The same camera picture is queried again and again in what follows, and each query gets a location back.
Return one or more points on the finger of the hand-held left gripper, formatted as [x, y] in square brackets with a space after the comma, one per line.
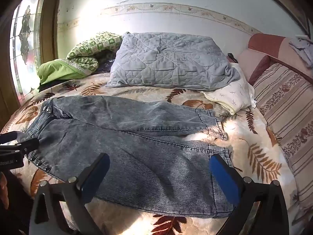
[8, 137]
[27, 145]

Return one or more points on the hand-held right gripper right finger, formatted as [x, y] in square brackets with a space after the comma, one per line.
[222, 178]

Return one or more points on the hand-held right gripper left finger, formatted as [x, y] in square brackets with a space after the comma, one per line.
[97, 173]

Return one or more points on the grey-blue denim pants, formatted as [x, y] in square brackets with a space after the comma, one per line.
[146, 156]

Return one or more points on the leaf-print plush blanket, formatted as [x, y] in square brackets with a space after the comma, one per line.
[256, 137]

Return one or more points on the lime green cloth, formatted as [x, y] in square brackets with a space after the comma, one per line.
[58, 69]

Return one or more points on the white twig-print pillow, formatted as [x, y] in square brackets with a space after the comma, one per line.
[232, 93]

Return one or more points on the striped floral cushion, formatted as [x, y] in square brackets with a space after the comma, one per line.
[286, 107]

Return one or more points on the dark blue cloth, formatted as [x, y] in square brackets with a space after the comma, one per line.
[105, 66]

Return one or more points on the wooden door with stained glass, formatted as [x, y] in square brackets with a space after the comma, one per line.
[24, 29]

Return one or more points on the green patterned quilt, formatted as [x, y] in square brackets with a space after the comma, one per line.
[93, 46]

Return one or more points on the small black object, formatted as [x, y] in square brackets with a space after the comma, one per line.
[232, 57]

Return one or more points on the grey quilted pillow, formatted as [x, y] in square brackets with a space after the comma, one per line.
[171, 58]

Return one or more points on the pink padded headboard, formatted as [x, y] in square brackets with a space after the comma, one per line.
[264, 44]

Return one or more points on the pale grey crumpled cloth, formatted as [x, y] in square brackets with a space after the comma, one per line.
[303, 49]

